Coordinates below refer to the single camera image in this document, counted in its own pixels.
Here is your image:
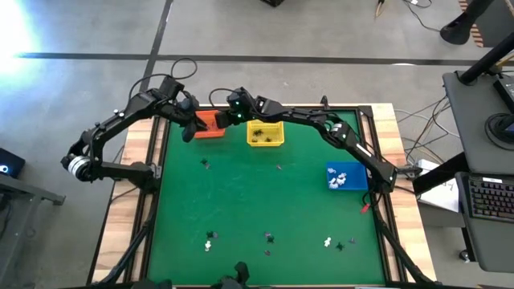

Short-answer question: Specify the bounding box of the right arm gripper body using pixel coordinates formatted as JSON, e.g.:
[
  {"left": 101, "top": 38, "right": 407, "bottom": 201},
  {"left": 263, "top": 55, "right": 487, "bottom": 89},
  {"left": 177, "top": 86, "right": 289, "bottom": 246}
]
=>
[{"left": 224, "top": 106, "right": 266, "bottom": 128}]

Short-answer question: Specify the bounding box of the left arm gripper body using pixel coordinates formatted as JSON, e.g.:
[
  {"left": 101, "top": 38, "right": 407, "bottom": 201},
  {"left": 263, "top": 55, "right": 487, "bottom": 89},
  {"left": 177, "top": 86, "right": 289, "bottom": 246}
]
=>
[{"left": 172, "top": 96, "right": 200, "bottom": 142}]

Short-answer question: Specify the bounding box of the yellow plastic basket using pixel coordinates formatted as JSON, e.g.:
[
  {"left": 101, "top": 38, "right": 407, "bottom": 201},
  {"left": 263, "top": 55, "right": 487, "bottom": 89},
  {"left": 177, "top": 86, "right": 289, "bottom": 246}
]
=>
[{"left": 246, "top": 119, "right": 285, "bottom": 148}]

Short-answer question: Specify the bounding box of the orange plastic basket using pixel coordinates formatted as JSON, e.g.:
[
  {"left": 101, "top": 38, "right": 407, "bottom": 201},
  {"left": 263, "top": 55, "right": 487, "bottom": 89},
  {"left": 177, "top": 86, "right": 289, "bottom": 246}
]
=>
[{"left": 194, "top": 110, "right": 227, "bottom": 140}]

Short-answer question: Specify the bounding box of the green table mat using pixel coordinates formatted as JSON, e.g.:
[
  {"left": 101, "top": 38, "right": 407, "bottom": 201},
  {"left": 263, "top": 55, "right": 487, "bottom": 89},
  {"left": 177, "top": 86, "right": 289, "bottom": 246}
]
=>
[{"left": 146, "top": 111, "right": 386, "bottom": 287}]

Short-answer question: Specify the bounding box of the blue plastic basket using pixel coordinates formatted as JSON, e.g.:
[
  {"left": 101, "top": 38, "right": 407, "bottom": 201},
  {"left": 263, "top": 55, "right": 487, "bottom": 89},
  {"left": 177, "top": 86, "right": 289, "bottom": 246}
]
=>
[{"left": 325, "top": 161, "right": 369, "bottom": 191}]

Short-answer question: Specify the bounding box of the gray cart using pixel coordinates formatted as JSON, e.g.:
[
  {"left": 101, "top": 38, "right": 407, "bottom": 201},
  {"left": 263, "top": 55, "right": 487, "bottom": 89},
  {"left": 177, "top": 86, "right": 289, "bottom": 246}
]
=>
[{"left": 0, "top": 174, "right": 67, "bottom": 289}]

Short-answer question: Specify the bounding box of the black desk leg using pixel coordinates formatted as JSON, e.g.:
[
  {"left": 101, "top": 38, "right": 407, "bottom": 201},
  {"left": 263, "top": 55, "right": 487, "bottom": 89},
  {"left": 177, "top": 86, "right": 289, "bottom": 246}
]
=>
[{"left": 412, "top": 152, "right": 469, "bottom": 196}]

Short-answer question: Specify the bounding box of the white paper sheet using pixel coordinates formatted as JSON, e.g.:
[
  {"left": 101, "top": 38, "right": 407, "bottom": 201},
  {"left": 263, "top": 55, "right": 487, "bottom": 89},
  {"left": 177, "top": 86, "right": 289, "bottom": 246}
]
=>
[{"left": 417, "top": 159, "right": 461, "bottom": 214}]

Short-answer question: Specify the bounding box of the gray side desk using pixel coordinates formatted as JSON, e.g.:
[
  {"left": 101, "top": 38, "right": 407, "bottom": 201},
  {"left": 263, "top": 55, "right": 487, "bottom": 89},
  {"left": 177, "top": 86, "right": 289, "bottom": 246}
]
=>
[{"left": 441, "top": 70, "right": 514, "bottom": 176}]

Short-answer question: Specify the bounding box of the black stand base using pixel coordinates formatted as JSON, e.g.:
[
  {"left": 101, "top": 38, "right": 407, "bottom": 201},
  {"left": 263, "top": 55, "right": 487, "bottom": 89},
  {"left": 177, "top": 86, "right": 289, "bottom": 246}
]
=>
[{"left": 439, "top": 0, "right": 496, "bottom": 46}]

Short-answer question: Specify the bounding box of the orange striped mat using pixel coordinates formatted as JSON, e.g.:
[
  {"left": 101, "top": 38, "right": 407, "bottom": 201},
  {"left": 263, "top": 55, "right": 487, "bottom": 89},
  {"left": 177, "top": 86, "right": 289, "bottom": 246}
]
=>
[{"left": 457, "top": 0, "right": 483, "bottom": 48}]

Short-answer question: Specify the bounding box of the black round desk device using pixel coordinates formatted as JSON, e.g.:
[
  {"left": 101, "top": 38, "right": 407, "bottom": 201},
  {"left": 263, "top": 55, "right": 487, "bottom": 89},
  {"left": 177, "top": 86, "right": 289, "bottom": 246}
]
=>
[{"left": 483, "top": 112, "right": 514, "bottom": 152}]

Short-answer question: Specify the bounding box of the dark gray panel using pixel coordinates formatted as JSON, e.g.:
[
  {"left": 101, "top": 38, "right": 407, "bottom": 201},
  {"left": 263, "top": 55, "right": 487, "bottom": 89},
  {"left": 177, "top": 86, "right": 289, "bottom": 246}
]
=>
[{"left": 479, "top": 0, "right": 514, "bottom": 47}]

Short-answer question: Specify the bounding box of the black keyboard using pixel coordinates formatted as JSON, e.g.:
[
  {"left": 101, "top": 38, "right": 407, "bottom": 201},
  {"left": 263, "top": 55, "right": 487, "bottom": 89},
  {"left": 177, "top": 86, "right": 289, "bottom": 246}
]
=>
[{"left": 455, "top": 171, "right": 514, "bottom": 274}]

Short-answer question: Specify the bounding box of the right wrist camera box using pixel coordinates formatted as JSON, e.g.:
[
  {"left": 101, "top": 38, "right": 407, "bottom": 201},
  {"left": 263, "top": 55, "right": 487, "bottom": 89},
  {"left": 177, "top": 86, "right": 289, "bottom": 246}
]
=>
[{"left": 226, "top": 87, "right": 253, "bottom": 108}]

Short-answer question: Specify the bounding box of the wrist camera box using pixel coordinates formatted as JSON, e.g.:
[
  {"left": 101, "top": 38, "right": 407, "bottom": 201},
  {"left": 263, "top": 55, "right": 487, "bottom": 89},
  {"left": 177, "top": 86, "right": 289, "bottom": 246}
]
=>
[
  {"left": 226, "top": 87, "right": 253, "bottom": 108},
  {"left": 159, "top": 75, "right": 185, "bottom": 100}
]

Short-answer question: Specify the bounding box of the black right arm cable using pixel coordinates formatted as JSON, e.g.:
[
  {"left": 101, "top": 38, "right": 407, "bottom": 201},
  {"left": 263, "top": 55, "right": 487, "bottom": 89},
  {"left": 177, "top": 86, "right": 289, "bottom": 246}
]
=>
[{"left": 207, "top": 87, "right": 242, "bottom": 106}]

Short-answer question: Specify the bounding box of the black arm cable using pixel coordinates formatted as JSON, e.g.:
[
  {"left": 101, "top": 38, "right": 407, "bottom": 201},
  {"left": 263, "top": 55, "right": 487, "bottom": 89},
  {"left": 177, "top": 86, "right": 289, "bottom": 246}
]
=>
[
  {"left": 128, "top": 57, "right": 198, "bottom": 106},
  {"left": 207, "top": 87, "right": 242, "bottom": 106}
]

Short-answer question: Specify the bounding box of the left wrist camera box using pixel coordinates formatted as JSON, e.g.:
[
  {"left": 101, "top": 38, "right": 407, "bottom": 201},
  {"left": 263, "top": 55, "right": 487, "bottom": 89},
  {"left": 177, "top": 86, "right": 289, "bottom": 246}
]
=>
[{"left": 159, "top": 75, "right": 185, "bottom": 100}]

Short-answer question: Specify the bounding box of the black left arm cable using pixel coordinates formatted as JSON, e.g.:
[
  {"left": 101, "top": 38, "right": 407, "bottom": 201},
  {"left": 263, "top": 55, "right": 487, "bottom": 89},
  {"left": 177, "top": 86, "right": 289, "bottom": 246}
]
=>
[{"left": 128, "top": 57, "right": 198, "bottom": 106}]

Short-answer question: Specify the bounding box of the black aluminium table frame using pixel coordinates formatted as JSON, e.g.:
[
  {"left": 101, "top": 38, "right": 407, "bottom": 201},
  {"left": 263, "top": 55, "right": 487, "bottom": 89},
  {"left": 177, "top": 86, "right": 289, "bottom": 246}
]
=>
[{"left": 88, "top": 104, "right": 437, "bottom": 289}]

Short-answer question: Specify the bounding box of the black side bracket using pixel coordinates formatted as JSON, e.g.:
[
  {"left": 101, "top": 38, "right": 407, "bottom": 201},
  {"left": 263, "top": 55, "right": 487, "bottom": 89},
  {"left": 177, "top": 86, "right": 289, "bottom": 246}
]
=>
[{"left": 397, "top": 165, "right": 423, "bottom": 178}]

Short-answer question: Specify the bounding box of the black device glowing ring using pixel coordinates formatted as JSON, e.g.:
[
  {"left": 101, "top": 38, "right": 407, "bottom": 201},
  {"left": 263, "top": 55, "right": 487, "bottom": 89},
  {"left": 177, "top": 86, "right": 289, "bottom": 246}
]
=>
[{"left": 0, "top": 147, "right": 26, "bottom": 180}]

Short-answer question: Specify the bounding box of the black floor cable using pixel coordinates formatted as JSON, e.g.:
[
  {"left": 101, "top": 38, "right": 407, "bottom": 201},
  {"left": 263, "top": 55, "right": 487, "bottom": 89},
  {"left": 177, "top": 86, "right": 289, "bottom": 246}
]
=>
[{"left": 401, "top": 0, "right": 443, "bottom": 33}]

